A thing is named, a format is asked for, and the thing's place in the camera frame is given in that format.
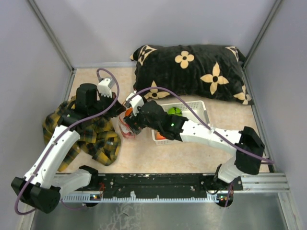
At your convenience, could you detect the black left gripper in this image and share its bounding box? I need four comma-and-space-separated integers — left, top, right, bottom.
89, 91, 126, 118

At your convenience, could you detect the orange peach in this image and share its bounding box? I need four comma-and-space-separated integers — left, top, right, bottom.
155, 133, 165, 140

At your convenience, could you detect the green striped toy melon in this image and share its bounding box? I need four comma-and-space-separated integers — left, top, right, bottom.
167, 107, 183, 116

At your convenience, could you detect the clear zip bag orange zipper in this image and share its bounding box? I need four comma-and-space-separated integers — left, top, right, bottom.
118, 101, 137, 137

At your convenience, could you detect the white perforated plastic basket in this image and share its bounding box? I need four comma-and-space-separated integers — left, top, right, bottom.
152, 100, 210, 145

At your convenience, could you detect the orange tangerine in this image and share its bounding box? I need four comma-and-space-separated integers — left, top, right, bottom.
125, 108, 133, 116

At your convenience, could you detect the red apple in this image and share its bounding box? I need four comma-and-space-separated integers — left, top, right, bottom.
120, 126, 135, 138

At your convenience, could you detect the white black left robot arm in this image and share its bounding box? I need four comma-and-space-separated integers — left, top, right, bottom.
11, 80, 125, 214

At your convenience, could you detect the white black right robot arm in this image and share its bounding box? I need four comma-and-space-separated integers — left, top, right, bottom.
124, 101, 265, 190

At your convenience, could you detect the yellow black plaid shirt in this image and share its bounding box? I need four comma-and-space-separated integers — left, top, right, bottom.
42, 96, 121, 172

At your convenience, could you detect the black floral plush pillow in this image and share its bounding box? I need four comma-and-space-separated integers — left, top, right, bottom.
130, 45, 254, 105

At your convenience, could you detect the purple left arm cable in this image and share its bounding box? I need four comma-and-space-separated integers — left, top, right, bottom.
14, 68, 120, 216

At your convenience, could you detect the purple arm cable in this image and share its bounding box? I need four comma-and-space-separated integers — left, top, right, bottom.
14, 68, 120, 216
125, 86, 275, 165

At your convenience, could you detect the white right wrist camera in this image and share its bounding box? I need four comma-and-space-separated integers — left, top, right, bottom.
126, 91, 147, 115

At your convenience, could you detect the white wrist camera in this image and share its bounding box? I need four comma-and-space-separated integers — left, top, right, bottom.
97, 78, 115, 98
126, 91, 147, 115

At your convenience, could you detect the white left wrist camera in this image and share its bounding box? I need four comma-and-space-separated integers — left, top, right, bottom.
97, 78, 115, 98

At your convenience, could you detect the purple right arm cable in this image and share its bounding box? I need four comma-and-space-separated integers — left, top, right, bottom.
125, 86, 275, 165

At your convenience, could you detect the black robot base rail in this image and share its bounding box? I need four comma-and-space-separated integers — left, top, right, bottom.
77, 173, 230, 199

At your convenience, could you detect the aluminium frame rail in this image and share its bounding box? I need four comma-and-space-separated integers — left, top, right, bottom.
38, 173, 291, 204

